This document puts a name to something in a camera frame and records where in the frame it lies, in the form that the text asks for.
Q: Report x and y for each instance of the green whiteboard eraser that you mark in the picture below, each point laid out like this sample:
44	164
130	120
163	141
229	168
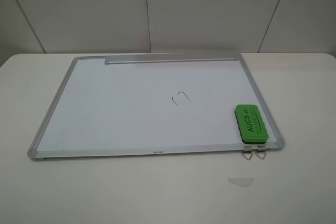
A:
251	126

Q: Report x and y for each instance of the white aluminium-framed whiteboard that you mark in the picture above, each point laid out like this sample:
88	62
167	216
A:
151	104

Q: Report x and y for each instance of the left metal hanging hook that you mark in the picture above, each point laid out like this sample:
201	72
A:
247	152

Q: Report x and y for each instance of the clear tape piece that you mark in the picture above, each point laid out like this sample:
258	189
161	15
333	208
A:
241	182

